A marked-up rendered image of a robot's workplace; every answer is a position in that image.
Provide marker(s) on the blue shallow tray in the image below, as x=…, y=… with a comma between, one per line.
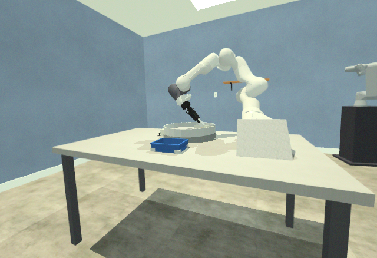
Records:
x=169, y=145

